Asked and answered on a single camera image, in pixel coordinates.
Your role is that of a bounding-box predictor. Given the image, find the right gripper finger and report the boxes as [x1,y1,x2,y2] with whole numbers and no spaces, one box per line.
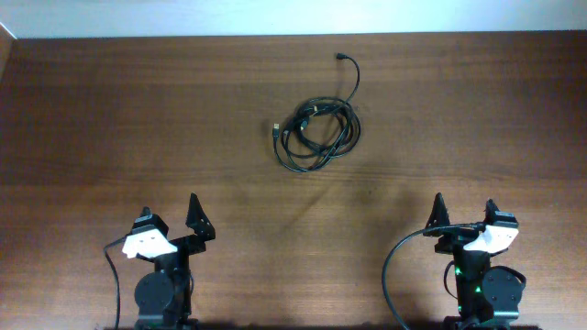
[484,199,499,223]
[424,192,450,237]

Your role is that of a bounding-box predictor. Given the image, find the black USB cable long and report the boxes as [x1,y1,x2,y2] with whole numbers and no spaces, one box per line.
[283,52,361,161]

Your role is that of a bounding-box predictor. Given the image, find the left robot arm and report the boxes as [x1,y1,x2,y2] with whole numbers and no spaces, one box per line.
[123,193,216,330]

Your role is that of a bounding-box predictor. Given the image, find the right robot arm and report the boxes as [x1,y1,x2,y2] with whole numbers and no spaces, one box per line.
[425,193,526,329]

